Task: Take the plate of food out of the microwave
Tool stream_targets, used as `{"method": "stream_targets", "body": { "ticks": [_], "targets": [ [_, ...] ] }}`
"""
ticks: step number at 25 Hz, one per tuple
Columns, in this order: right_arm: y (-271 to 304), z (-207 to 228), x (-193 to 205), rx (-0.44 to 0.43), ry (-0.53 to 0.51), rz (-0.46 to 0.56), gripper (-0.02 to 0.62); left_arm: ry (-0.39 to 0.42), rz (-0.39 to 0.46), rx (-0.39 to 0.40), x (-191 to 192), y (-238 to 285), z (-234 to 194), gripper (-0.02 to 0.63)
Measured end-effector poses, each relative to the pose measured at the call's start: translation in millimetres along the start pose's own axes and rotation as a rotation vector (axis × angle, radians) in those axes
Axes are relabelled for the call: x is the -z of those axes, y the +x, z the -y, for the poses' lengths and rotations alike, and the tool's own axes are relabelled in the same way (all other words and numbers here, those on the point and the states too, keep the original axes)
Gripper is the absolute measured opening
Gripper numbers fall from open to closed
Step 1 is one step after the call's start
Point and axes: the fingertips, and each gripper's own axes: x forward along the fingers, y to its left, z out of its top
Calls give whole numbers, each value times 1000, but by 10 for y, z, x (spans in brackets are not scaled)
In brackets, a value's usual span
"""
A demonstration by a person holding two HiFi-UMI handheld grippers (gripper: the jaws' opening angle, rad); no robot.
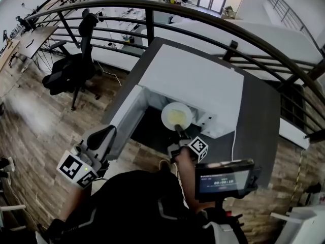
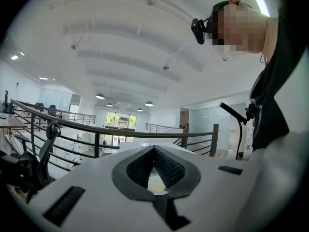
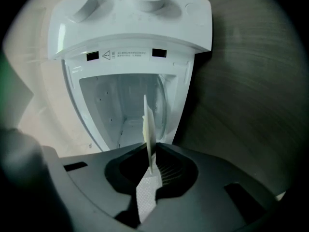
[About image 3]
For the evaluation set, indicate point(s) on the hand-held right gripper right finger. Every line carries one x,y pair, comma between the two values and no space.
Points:
205,197

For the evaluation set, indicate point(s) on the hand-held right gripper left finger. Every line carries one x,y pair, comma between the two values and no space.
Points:
96,185

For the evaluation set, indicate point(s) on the white plate of food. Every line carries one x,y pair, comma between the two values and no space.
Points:
150,134

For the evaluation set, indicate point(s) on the white microwave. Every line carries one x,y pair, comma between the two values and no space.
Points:
125,35

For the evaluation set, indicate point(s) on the glass microwave turntable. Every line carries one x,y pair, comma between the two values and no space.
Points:
162,105

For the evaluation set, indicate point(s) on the white warning label sticker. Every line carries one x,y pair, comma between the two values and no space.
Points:
124,54

